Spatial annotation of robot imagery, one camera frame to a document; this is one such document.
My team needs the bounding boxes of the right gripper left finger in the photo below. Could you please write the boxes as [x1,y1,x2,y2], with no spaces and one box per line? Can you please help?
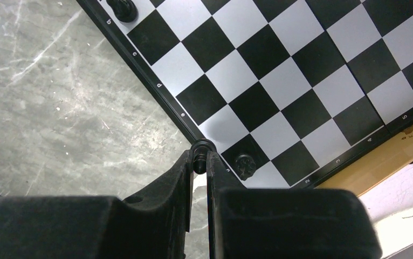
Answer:
[0,151,193,258]

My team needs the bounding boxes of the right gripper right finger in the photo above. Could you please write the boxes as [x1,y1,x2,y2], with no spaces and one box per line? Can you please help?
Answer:
[206,152,382,258]

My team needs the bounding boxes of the black chess piece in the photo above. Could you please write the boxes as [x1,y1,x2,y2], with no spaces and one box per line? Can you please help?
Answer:
[191,138,217,175]

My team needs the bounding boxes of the black rook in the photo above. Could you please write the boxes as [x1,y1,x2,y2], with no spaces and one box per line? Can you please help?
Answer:
[106,0,138,23]

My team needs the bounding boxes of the black and white chessboard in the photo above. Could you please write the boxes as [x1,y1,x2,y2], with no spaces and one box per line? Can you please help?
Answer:
[80,1,413,188]

